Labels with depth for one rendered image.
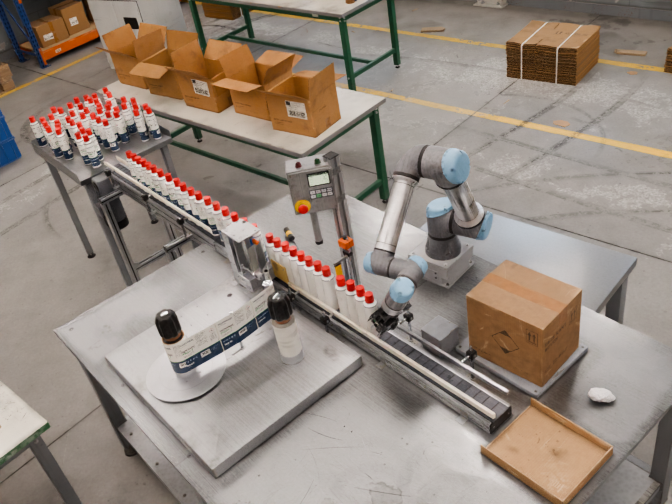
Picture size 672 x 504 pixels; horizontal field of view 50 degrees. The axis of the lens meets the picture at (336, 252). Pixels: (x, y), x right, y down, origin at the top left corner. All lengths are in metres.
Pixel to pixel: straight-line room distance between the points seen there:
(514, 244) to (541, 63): 3.53
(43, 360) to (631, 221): 3.67
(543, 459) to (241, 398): 1.04
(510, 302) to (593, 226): 2.34
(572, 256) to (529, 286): 0.64
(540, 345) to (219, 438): 1.11
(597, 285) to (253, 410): 1.42
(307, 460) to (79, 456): 1.77
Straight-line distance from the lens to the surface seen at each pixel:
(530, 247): 3.18
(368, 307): 2.61
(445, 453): 2.41
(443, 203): 2.88
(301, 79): 4.60
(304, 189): 2.65
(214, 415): 2.61
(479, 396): 2.49
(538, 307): 2.45
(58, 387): 4.41
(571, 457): 2.41
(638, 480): 3.16
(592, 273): 3.06
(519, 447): 2.42
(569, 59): 6.45
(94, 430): 4.06
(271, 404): 2.58
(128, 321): 3.23
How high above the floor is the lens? 2.75
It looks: 36 degrees down
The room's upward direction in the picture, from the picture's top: 11 degrees counter-clockwise
